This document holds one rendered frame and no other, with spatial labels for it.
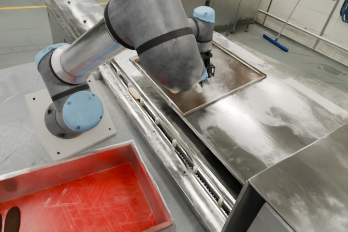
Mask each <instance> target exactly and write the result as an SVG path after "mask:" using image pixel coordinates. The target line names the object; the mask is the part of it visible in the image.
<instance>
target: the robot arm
mask: <svg viewBox="0 0 348 232"><path fill-rule="evenodd" d="M214 14H215V12H214V10H213V9H212V8H210V7H207V6H200V7H197V8H196V9H194V13H193V17H190V18H187V15H186V13H185V10H184V7H183V5H182V2H181V0H110V1H109V2H108V3H107V5H106V6H105V9H104V17H103V18H101V19H100V20H99V21H98V22H97V23H95V24H94V25H93V26H92V27H91V28H90V29H89V30H87V31H86V32H85V33H84V34H83V35H81V36H80V37H79V38H78V39H77V40H75V41H74V42H73V43H72V44H71V45H70V44H68V43H58V44H55V45H51V46H49V47H47V48H46V49H43V50H41V51H40V52H39V53H38V54H37V55H36V58H35V62H36V65H37V70H38V71H39V73H40V74H41V77H42V79H43V81H44V83H45V86H46V88H47V90H48V92H49V95H50V97H51V99H52V101H53V102H52V103H51V104H50V105H49V106H48V108H47V109H46V111H45V117H44V120H45V125H46V128H47V129H48V131H49V132H50V133H51V134H52V135H54V136H55V137H58V138H61V139H72V138H75V137H78V136H80V135H81V134H82V133H83V132H87V131H89V130H91V129H92V128H94V127H95V126H97V125H98V124H99V122H100V121H101V119H102V117H103V113H104V108H103V104H102V101H101V100H100V99H99V97H98V96H97V95H95V94H94V93H92V91H91V89H90V86H89V84H88V82H87V79H88V77H89V76H90V74H91V71H92V70H94V69H96V68H97V67H99V66H100V65H102V64H104V63H105V62H107V61H109V60H110V59H112V58H114V57H115V56H117V55H119V54H120V53H122V52H124V51H125V50H127V49H129V50H133V51H136V52H137V54H138V57H139V59H140V62H141V64H142V65H143V67H144V69H145V70H146V71H147V73H148V74H149V75H150V76H151V77H152V78H153V79H154V80H155V81H156V82H157V83H158V84H160V85H161V86H162V87H164V88H166V89H168V90H170V91H173V92H186V91H189V90H191V89H193V90H195V88H196V89H197V88H198V85H197V84H198V82H200V84H201V87H202V88H203V87H204V85H205V83H206V84H207V85H210V82H209V80H208V78H211V76H213V77H214V70H215V66H214V65H213V64H212V63H211V62H210V58H211V57H212V53H211V48H212V41H213V29H214V23H215V20H214V19H215V15H214ZM212 68H213V69H214V70H213V73H212Z"/></svg>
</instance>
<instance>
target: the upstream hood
mask: <svg viewBox="0 0 348 232"><path fill-rule="evenodd" d="M50 1H51V2H52V4H53V5H54V6H55V8H56V9H57V11H58V12H59V13H60V15H61V16H62V18H63V19H64V21H65V22H66V23H67V25H68V26H69V28H70V29H71V31H72V32H73V33H74V35H75V36H76V38H77V39H78V38H79V37H80V36H81V35H83V34H84V33H85V32H86V31H87V30H89V29H90V28H91V27H92V26H93V25H94V24H95V23H97V22H98V20H97V19H96V18H95V17H94V16H93V15H92V14H91V13H90V12H89V11H88V10H87V9H86V8H85V7H84V6H83V4H82V3H81V2H80V1H79V0H50Z"/></svg>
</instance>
